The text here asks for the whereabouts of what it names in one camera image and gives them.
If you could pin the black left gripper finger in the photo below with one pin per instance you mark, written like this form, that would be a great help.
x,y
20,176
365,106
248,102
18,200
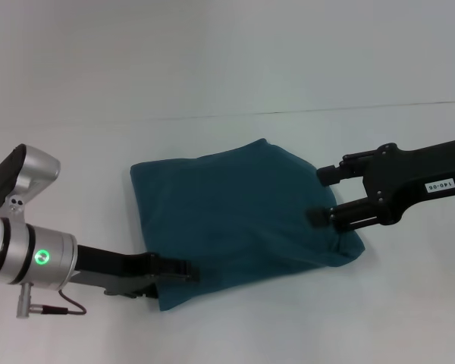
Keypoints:
x,y
174,270

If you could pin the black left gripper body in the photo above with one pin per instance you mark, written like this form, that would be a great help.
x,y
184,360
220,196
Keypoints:
x,y
113,269

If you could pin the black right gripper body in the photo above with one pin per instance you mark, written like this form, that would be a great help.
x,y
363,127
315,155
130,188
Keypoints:
x,y
413,182

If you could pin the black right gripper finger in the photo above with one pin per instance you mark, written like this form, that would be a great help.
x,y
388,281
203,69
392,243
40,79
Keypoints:
x,y
341,170
345,216

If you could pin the teal blue shirt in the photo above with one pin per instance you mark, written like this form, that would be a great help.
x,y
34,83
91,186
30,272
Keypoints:
x,y
231,220

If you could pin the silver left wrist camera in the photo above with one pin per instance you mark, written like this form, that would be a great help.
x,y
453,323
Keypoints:
x,y
22,174

